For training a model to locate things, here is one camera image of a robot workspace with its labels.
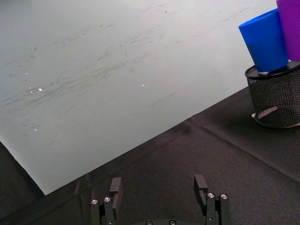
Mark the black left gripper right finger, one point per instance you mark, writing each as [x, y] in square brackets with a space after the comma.
[211, 206]

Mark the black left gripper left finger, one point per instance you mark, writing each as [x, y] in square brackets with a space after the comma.
[114, 199]

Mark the black table cloth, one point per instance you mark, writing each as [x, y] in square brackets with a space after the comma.
[187, 168]

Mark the small white plastic piece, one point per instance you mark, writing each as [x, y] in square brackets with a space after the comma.
[254, 115]

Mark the black mesh holder cup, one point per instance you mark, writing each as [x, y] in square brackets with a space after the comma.
[275, 98]

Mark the blue plastic cup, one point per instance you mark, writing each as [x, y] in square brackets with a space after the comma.
[264, 39]

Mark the purple plastic cup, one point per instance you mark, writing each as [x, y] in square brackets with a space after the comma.
[290, 28]

